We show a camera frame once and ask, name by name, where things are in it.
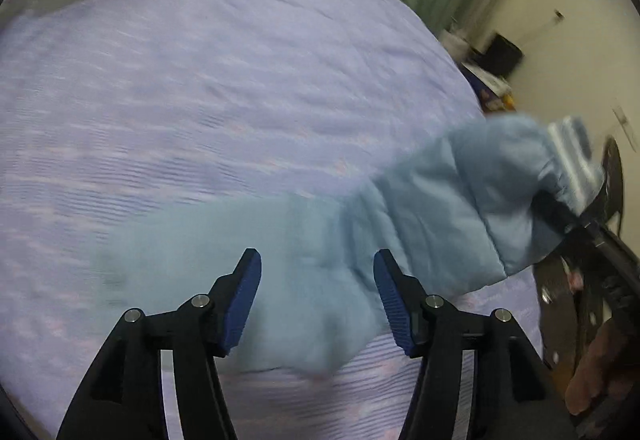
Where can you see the wall hook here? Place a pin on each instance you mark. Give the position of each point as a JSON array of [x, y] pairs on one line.
[[626, 122], [558, 16]]

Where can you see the bed with purple blanket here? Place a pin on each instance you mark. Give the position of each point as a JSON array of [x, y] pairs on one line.
[[225, 95]]

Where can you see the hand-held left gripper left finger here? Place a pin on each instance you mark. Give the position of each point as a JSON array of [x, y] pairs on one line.
[[245, 300]]

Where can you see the person's right hand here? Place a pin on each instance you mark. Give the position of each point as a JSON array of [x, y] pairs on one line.
[[600, 365]]

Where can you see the cluttered bedside table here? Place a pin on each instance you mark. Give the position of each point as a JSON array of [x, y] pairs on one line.
[[487, 85]]

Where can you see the light blue pants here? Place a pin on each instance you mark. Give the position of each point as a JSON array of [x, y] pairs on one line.
[[440, 210]]

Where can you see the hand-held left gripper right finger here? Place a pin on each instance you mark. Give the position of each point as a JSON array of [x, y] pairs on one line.
[[392, 305]]

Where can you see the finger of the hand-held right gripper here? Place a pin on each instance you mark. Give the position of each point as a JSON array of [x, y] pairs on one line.
[[557, 212]]

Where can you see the black box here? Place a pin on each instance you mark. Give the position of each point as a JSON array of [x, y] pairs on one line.
[[502, 54]]

